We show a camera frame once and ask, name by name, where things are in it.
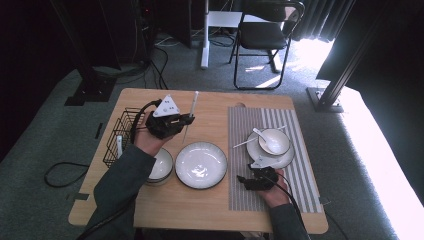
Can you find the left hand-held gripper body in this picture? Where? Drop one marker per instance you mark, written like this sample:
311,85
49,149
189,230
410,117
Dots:
163,125

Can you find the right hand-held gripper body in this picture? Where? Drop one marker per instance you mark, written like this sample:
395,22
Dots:
263,180

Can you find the white chopstick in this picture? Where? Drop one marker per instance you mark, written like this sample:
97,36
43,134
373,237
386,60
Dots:
243,143
194,103

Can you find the small white plate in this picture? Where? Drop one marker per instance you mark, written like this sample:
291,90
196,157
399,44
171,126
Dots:
283,160

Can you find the white ceramic spoon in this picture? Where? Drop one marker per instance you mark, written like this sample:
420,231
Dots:
263,137
119,146

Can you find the white bowl with dark rim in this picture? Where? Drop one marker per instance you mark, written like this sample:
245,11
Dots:
280,140
163,166

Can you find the person's right hand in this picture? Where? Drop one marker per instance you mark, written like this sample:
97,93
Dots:
275,196

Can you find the person's left hand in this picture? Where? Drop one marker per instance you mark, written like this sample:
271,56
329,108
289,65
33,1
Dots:
150,141

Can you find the striped grey placemat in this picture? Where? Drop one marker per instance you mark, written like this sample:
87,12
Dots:
243,186

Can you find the large white plate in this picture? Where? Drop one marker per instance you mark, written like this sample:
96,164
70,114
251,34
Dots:
201,165

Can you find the black tape strip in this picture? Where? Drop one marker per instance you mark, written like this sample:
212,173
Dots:
98,130

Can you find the black metal stand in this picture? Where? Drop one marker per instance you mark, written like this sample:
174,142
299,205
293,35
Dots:
90,88
333,86

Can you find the black computer tower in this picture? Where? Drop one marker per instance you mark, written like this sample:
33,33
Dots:
145,30

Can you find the black tape patch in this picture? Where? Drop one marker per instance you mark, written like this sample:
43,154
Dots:
82,196

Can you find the black folding chair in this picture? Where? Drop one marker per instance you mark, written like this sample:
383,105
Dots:
263,35

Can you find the black curtain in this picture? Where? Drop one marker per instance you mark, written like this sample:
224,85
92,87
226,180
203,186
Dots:
26,66
393,60

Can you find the grey pleated curtain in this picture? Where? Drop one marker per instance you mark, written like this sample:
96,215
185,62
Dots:
316,20

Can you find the white desk frame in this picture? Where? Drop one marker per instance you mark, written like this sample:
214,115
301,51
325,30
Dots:
205,40

